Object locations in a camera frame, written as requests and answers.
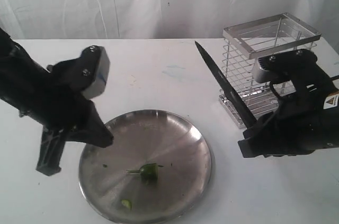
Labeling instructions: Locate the round stainless steel plate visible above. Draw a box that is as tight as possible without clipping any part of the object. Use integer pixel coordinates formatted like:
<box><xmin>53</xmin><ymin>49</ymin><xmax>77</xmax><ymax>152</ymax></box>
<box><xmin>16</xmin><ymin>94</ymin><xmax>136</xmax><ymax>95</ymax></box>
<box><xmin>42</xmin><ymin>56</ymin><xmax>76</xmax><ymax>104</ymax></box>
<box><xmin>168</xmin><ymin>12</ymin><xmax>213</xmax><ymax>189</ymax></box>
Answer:
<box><xmin>78</xmin><ymin>109</ymin><xmax>213</xmax><ymax>223</ymax></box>

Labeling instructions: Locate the white backdrop curtain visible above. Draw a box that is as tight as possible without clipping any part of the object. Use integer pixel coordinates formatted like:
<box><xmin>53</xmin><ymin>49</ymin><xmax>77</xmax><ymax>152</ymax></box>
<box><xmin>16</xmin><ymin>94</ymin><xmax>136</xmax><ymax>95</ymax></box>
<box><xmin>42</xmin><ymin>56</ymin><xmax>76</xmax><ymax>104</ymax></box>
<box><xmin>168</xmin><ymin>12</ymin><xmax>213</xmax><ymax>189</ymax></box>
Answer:
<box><xmin>1</xmin><ymin>0</ymin><xmax>338</xmax><ymax>39</ymax></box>

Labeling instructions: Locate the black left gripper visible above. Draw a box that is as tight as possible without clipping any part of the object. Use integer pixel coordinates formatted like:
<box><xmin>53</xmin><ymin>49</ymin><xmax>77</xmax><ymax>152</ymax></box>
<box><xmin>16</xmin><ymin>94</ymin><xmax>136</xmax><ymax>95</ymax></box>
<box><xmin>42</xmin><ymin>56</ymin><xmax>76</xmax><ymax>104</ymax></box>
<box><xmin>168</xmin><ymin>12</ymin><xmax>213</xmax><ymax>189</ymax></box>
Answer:
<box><xmin>18</xmin><ymin>46</ymin><xmax>113</xmax><ymax>176</ymax></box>

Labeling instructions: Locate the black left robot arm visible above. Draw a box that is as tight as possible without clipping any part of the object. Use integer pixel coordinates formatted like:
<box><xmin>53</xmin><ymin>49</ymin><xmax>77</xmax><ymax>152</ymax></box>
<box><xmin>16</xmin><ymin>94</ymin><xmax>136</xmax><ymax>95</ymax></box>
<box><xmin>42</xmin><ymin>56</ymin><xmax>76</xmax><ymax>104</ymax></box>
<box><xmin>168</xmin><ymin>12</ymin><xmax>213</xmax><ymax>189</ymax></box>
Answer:
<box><xmin>1</xmin><ymin>31</ymin><xmax>113</xmax><ymax>176</ymax></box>

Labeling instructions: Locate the black serrated knife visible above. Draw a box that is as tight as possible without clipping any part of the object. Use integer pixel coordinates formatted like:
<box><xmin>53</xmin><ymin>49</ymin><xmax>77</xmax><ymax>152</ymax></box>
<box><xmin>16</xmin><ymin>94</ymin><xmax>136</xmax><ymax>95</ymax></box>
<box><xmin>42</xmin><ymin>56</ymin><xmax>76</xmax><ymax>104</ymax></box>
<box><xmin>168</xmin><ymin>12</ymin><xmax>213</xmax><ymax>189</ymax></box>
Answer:
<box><xmin>194</xmin><ymin>41</ymin><xmax>257</xmax><ymax>128</ymax></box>

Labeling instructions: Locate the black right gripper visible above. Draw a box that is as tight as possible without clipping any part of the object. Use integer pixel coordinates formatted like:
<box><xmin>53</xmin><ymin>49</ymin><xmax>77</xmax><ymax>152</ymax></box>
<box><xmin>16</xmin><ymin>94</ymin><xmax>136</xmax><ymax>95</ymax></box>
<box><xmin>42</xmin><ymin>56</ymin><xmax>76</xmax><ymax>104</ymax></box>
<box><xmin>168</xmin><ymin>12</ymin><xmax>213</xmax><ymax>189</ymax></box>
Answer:
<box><xmin>238</xmin><ymin>49</ymin><xmax>338</xmax><ymax>158</ymax></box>

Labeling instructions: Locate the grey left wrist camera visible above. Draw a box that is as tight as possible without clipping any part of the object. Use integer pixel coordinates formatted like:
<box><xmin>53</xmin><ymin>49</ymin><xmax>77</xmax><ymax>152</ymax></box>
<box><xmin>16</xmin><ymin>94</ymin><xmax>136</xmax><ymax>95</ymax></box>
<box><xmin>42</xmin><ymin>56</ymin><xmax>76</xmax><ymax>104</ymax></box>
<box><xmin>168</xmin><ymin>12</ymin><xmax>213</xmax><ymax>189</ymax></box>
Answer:
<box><xmin>80</xmin><ymin>45</ymin><xmax>110</xmax><ymax>100</ymax></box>

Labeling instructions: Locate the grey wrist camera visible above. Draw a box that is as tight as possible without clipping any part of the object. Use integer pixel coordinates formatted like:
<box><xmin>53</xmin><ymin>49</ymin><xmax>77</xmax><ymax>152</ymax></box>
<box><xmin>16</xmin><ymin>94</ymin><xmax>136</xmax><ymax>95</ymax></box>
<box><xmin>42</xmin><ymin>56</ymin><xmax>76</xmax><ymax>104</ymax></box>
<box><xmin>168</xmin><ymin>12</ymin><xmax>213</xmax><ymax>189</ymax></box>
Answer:
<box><xmin>80</xmin><ymin>45</ymin><xmax>110</xmax><ymax>100</ymax></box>
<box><xmin>252</xmin><ymin>55</ymin><xmax>277</xmax><ymax>83</ymax></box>

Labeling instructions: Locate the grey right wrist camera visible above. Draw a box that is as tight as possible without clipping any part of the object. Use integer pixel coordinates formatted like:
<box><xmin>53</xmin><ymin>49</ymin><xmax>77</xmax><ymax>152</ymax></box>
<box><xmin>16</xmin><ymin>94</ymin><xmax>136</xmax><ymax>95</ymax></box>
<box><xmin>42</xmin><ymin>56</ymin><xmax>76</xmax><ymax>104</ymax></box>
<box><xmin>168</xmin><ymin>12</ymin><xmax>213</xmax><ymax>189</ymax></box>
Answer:
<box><xmin>252</xmin><ymin>55</ymin><xmax>277</xmax><ymax>83</ymax></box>

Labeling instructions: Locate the wire metal rack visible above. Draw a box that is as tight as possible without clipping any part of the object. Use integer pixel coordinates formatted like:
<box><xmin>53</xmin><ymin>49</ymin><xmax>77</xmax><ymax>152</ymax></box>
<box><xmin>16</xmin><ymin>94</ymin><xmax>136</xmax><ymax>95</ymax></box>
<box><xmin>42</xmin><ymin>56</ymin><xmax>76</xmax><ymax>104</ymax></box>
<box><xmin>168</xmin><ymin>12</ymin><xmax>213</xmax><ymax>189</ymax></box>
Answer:
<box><xmin>222</xmin><ymin>13</ymin><xmax>321</xmax><ymax>118</ymax></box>

